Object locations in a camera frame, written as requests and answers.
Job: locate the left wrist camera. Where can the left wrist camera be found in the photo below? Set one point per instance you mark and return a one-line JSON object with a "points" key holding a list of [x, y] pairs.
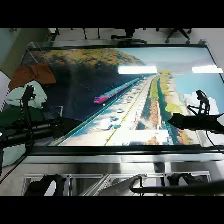
{"points": [[28, 92]]}

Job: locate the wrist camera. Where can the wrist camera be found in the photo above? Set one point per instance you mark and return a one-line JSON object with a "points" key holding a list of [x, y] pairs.
{"points": [[202, 97], [28, 92]]}

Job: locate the black office chair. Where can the black office chair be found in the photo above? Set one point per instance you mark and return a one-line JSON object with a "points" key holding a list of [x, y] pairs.
{"points": [[177, 34], [128, 35]]}

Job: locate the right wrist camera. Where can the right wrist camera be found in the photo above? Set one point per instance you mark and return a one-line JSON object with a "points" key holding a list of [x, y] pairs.
{"points": [[202, 97]]}

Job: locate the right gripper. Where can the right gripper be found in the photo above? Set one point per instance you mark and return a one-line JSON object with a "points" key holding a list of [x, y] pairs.
{"points": [[178, 120]]}

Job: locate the silver frame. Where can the silver frame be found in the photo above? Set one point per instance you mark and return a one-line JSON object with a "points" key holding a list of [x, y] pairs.
{"points": [[100, 159]]}

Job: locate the dark green garment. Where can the dark green garment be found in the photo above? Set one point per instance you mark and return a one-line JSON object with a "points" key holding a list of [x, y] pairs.
{"points": [[13, 116]]}

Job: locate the white garment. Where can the white garment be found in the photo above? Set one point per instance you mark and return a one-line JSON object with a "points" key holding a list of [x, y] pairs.
{"points": [[191, 102], [37, 94]]}

